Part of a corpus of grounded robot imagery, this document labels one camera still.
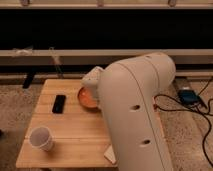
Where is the black power adapter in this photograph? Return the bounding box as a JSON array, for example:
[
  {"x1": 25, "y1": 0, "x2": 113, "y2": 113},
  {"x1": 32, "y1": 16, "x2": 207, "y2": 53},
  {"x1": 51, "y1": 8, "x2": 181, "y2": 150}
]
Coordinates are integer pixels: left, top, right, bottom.
[{"x1": 178, "y1": 89, "x2": 198, "y2": 105}]

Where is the wooden wall rail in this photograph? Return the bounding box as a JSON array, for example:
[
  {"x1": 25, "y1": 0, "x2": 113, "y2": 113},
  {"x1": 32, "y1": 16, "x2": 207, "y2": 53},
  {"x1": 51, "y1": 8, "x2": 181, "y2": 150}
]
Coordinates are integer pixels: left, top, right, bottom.
[{"x1": 0, "y1": 49, "x2": 213, "y2": 66}]

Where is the small beige block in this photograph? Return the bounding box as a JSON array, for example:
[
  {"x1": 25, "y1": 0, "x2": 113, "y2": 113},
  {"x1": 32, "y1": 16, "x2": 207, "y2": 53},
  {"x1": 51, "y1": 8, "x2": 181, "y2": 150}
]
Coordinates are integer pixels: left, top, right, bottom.
[{"x1": 104, "y1": 146, "x2": 116, "y2": 164}]

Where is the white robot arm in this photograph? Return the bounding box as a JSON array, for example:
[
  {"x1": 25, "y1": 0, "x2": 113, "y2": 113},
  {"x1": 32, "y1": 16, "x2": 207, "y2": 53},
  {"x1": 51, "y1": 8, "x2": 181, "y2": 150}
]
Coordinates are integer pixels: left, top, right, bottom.
[{"x1": 82, "y1": 52, "x2": 176, "y2": 171}]

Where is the black rectangular remote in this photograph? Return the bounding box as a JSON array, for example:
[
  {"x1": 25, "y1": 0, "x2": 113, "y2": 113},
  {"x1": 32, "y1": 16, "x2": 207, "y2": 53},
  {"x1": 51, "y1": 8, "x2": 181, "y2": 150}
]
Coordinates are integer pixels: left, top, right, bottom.
[{"x1": 52, "y1": 95, "x2": 66, "y2": 114}]

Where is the white paper cup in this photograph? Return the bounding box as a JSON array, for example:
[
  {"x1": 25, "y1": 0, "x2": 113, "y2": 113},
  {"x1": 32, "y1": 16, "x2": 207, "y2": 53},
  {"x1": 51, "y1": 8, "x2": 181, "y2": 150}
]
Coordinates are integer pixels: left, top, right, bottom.
[{"x1": 29, "y1": 127, "x2": 53, "y2": 151}]

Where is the orange ceramic bowl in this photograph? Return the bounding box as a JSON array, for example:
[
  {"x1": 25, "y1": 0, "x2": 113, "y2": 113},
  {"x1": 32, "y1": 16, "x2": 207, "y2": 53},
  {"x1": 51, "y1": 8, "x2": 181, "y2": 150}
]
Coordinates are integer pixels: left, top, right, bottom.
[{"x1": 77, "y1": 87, "x2": 98, "y2": 109}]

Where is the light wooden table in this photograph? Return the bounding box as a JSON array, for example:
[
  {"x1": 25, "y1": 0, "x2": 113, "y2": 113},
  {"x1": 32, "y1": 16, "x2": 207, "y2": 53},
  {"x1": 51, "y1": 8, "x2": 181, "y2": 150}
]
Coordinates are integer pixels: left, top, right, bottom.
[{"x1": 15, "y1": 78, "x2": 166, "y2": 169}]

